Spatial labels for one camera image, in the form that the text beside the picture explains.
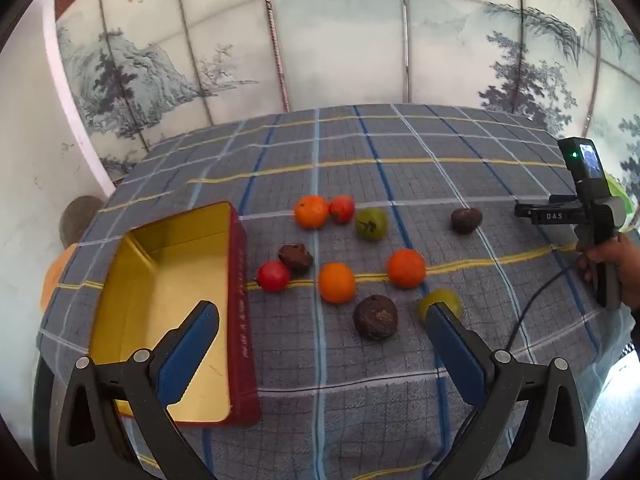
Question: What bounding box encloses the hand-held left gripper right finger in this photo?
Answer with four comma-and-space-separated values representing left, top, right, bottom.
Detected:
425, 301, 591, 480

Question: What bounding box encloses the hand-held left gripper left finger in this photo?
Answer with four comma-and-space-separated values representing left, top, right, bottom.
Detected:
57, 300, 221, 480

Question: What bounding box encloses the yellow-green tomato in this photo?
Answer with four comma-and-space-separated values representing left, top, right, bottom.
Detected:
418, 288, 463, 325

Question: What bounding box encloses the red tin box gold inside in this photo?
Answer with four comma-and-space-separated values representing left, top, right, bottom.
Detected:
89, 201, 262, 428

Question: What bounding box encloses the large dark wrinkled passion fruit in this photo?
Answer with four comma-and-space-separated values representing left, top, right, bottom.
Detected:
352, 294, 399, 342

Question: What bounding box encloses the orange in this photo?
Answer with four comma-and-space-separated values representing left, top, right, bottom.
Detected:
294, 195, 331, 230
387, 248, 427, 289
318, 262, 357, 304

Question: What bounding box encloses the green tomato dark calyx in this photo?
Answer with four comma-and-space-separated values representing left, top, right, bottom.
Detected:
355, 207, 389, 241

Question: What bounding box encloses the person's right hand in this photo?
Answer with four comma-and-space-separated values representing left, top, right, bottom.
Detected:
574, 232, 640, 315

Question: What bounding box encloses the green object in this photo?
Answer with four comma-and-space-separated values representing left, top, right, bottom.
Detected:
602, 172, 640, 233

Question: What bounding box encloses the red tomato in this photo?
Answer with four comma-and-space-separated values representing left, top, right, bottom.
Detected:
256, 260, 292, 293
328, 195, 356, 224

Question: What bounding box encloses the round grey stone disc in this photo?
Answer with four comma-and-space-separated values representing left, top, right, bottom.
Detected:
60, 195, 106, 250

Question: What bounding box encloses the grey plaid tablecloth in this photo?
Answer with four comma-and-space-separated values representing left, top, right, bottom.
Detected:
36, 104, 636, 480

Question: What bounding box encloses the landscape painted folding screen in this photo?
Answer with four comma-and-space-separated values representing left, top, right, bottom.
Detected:
54, 0, 640, 183

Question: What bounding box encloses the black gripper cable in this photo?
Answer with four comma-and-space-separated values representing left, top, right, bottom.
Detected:
502, 262, 583, 353

